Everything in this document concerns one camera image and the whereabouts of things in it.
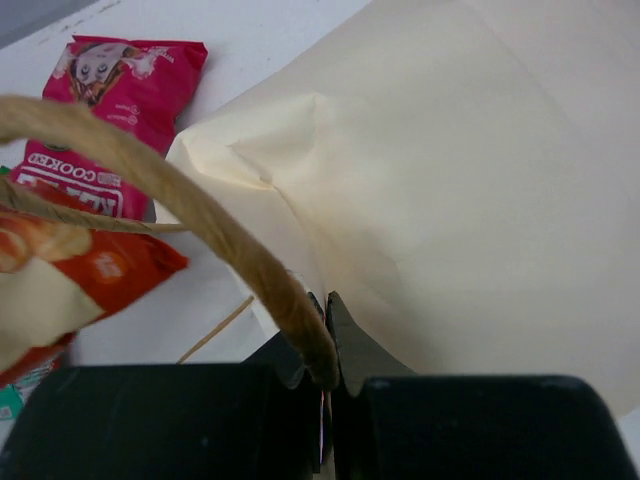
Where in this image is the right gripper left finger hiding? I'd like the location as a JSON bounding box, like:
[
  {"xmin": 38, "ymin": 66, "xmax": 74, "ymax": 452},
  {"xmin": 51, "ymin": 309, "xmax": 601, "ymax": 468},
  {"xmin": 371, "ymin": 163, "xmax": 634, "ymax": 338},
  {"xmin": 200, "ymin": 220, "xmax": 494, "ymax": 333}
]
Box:
[{"xmin": 1, "ymin": 334, "xmax": 324, "ymax": 479}]

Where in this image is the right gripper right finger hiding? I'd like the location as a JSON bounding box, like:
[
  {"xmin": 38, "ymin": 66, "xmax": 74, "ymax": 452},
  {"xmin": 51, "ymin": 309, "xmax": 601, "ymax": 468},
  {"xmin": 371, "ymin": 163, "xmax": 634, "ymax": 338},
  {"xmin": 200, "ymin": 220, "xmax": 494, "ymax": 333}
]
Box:
[{"xmin": 326, "ymin": 293, "xmax": 639, "ymax": 479}]

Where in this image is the yellow snack packet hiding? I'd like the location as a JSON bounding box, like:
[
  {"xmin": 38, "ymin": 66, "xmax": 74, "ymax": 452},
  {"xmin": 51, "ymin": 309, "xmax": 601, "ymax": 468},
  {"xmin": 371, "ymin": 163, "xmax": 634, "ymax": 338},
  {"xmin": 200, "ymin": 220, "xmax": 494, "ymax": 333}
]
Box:
[{"xmin": 1, "ymin": 208, "xmax": 188, "ymax": 385}]

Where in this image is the beige paper bag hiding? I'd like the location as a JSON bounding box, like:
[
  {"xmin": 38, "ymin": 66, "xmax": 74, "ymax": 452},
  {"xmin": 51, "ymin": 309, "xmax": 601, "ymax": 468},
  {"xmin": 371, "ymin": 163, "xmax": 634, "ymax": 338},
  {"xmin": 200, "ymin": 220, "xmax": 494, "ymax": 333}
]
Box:
[{"xmin": 1, "ymin": 1, "xmax": 639, "ymax": 415}]

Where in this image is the red snack packet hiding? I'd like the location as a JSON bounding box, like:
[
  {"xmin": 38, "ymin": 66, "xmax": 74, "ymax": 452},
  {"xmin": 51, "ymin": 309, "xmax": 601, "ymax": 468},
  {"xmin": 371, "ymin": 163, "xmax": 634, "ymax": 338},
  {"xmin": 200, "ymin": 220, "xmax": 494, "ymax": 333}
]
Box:
[{"xmin": 9, "ymin": 35, "xmax": 208, "ymax": 220}]

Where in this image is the teal snack packet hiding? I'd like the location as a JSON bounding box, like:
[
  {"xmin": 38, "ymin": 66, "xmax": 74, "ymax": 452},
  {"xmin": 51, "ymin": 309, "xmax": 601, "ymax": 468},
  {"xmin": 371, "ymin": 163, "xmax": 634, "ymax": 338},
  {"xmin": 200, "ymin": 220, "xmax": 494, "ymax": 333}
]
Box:
[{"xmin": 1, "ymin": 347, "xmax": 66, "ymax": 422}]

